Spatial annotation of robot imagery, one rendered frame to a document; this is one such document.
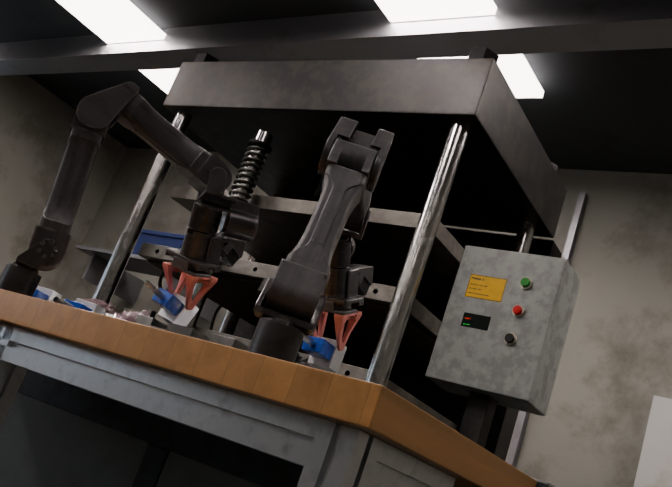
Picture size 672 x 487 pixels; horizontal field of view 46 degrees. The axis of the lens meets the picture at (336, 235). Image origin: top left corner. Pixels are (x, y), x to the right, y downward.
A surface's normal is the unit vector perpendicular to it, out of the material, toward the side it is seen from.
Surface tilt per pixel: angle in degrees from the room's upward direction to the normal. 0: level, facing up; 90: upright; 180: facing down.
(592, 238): 90
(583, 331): 90
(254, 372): 90
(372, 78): 90
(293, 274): 70
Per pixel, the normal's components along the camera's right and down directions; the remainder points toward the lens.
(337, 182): 0.13, -0.59
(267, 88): -0.47, -0.43
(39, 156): 0.79, 0.10
